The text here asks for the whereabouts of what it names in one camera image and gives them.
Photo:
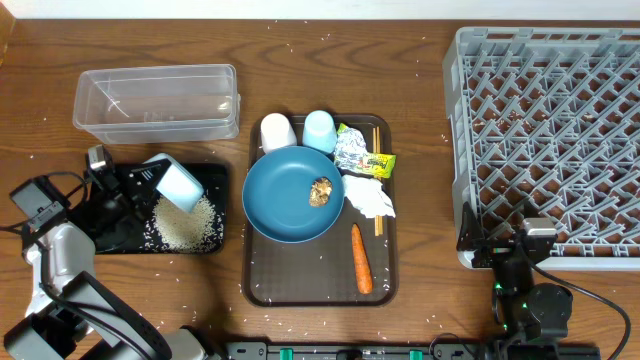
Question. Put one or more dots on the light blue bowl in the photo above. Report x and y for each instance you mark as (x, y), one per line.
(178, 185)

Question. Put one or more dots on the black waste tray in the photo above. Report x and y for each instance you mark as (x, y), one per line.
(213, 178)

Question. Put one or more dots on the light blue plastic cup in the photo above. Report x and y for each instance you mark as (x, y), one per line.
(319, 132)

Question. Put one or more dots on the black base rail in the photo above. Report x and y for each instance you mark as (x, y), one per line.
(438, 351)

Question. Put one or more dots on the orange carrot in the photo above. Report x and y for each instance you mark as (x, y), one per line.
(363, 275)

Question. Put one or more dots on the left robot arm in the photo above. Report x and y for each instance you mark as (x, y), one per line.
(59, 241)

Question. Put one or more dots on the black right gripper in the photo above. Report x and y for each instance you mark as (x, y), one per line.
(472, 239)

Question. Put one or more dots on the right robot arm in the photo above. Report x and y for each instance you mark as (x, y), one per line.
(535, 315)

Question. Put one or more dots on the brown dried mushroom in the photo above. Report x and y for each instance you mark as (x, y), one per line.
(320, 192)

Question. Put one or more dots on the pile of rice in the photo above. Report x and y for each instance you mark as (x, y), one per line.
(172, 230)

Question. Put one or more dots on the grey dishwasher rack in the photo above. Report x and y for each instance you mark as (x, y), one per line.
(549, 117)

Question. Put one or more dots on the crumpled white napkin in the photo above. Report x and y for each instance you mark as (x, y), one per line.
(366, 196)

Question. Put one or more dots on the dark blue plate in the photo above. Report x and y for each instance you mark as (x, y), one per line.
(277, 190)

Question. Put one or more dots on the crumpled aluminium foil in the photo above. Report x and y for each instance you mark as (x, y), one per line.
(350, 148)

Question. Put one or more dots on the yellow green snack wrapper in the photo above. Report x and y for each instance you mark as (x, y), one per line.
(377, 165)

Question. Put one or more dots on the white plastic cup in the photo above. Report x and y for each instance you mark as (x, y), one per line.
(276, 132)

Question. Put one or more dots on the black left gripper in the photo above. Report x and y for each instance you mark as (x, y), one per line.
(126, 183)

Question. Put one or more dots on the clear plastic bin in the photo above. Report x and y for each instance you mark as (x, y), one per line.
(158, 104)

